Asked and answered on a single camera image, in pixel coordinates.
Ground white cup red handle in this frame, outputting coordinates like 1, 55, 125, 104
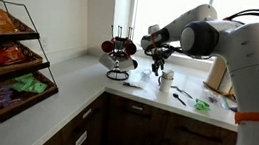
156, 67, 176, 95

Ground black cabinet handle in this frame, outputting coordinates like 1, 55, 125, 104
175, 124, 226, 145

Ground bright window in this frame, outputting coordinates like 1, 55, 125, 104
105, 0, 259, 78

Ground black plastic spoon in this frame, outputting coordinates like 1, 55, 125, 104
171, 92, 189, 107

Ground crumpled green wrapper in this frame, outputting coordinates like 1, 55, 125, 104
193, 97, 213, 113

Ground wrapped black plastic knife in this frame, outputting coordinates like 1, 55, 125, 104
122, 80, 145, 90

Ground dark wicker basket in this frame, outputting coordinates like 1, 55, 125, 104
0, 39, 53, 93
0, 65, 62, 133
0, 11, 43, 49

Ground black wire snack stand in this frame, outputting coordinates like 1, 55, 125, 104
0, 0, 68, 87

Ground dark wooden cabinet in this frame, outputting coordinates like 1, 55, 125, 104
37, 83, 242, 145

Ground black plastic fork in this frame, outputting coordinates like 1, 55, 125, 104
169, 85, 195, 100

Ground white mug red interior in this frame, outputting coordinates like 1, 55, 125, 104
97, 51, 118, 72
100, 39, 115, 55
118, 56, 139, 74
124, 40, 139, 57

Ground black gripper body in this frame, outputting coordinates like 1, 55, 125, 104
144, 44, 176, 67

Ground black wire mug rack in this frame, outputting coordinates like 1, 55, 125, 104
102, 24, 137, 83

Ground green snack packets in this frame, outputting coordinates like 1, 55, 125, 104
7, 70, 50, 97

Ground clear plastic wrapper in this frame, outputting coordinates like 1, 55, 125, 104
205, 89, 241, 113

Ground small purple packet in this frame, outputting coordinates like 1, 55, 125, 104
207, 95, 219, 104

